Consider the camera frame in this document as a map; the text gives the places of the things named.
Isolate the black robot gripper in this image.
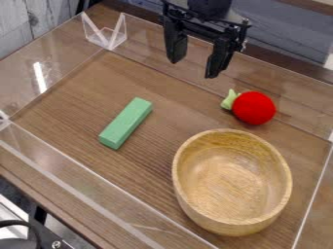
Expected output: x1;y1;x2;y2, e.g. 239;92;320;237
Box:
161;0;251;79

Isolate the red plush ball green leaf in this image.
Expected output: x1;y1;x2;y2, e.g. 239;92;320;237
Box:
219;89;276;125

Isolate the wooden bowl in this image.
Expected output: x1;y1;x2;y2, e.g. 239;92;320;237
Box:
171;128;292;236

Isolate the green rectangular block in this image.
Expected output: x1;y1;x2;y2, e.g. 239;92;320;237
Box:
98;97;152;150

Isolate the clear acrylic corner bracket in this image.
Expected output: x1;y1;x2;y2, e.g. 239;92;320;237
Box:
80;13;126;51

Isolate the clear acrylic tray wall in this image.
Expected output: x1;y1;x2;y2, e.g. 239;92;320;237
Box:
0;111;216;249

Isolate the black metal table bracket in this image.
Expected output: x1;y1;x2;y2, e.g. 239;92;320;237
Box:
27;207;73;249

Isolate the black cable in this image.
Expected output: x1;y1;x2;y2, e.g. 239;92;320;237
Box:
0;219;43;249

